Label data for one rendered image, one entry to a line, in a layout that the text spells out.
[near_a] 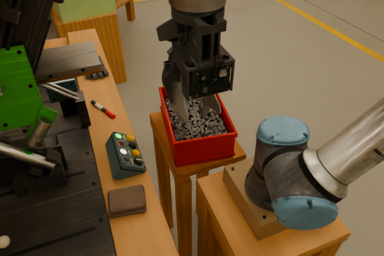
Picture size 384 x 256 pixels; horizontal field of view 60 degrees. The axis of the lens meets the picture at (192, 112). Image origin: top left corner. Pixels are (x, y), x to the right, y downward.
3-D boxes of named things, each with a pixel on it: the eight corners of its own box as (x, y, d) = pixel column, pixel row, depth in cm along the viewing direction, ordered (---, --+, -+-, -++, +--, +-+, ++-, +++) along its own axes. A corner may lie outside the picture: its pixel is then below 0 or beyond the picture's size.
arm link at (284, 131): (292, 145, 89) (302, 106, 81) (310, 185, 79) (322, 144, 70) (248, 148, 89) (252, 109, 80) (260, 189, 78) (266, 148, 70)
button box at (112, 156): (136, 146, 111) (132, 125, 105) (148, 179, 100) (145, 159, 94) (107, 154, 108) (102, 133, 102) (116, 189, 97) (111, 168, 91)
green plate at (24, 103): (49, 109, 97) (26, 38, 87) (48, 121, 89) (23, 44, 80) (6, 119, 93) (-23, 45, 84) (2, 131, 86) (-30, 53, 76)
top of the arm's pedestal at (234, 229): (282, 158, 114) (284, 150, 111) (347, 240, 91) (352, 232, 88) (196, 186, 105) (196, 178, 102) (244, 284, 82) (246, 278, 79)
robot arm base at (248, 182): (278, 160, 98) (282, 136, 92) (313, 198, 88) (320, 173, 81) (234, 178, 94) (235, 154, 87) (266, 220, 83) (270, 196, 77)
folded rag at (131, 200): (108, 219, 86) (106, 212, 84) (108, 194, 92) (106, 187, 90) (147, 212, 87) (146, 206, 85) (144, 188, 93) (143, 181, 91)
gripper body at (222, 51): (185, 106, 47) (183, 26, 39) (166, 74, 53) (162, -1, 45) (234, 94, 49) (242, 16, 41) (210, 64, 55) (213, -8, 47)
